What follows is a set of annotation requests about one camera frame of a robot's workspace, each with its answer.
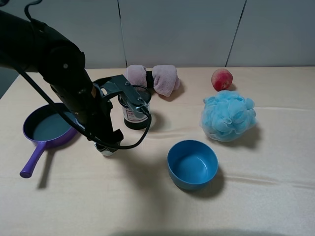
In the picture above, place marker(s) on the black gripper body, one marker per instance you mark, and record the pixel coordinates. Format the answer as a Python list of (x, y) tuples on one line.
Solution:
[(92, 112)]

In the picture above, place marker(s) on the white bottle with brush cap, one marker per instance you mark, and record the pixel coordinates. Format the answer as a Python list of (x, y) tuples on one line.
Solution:
[(105, 151)]

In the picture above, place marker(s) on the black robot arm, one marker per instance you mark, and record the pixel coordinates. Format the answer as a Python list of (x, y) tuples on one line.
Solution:
[(33, 46)]

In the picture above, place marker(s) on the black mesh pen holder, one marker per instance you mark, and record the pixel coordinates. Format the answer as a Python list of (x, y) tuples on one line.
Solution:
[(139, 121)]

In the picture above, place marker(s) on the purple frying pan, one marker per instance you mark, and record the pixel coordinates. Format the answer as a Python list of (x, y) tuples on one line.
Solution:
[(46, 129)]

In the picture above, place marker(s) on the pink rolled towel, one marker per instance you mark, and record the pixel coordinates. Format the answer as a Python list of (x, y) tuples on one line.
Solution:
[(163, 79)]

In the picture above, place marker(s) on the blue plastic bowl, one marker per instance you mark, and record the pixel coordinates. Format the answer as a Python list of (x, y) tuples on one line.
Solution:
[(192, 164)]

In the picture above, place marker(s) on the blue mesh bath sponge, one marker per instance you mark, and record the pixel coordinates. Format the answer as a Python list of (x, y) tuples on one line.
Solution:
[(227, 115)]

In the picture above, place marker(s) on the red peach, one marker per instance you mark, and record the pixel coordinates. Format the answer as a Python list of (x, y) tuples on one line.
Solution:
[(221, 79)]

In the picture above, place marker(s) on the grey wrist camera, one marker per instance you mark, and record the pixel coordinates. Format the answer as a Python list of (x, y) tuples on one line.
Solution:
[(119, 86)]

